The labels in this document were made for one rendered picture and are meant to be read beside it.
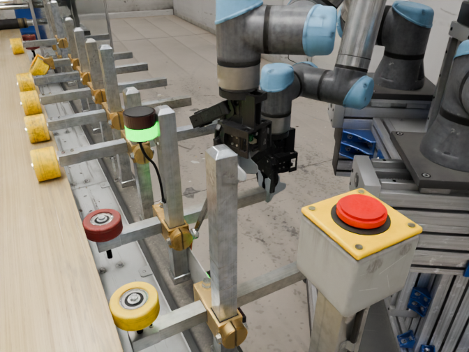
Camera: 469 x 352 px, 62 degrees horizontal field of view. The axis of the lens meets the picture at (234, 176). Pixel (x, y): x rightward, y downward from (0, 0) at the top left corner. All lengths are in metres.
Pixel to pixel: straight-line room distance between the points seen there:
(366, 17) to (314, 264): 0.67
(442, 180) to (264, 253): 1.43
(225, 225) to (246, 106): 0.21
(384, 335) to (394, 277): 1.24
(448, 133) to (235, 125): 0.41
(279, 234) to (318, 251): 1.91
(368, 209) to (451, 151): 0.55
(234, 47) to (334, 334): 0.45
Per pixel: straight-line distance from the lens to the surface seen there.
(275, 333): 1.79
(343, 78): 0.93
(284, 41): 0.64
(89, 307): 0.72
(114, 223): 0.87
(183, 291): 0.98
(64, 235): 0.88
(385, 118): 1.32
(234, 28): 0.65
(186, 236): 0.88
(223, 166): 0.54
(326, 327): 0.41
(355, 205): 0.33
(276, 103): 0.90
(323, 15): 0.65
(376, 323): 1.63
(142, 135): 0.74
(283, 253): 2.13
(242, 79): 0.67
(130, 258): 1.21
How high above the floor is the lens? 1.41
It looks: 31 degrees down
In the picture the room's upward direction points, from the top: straight up
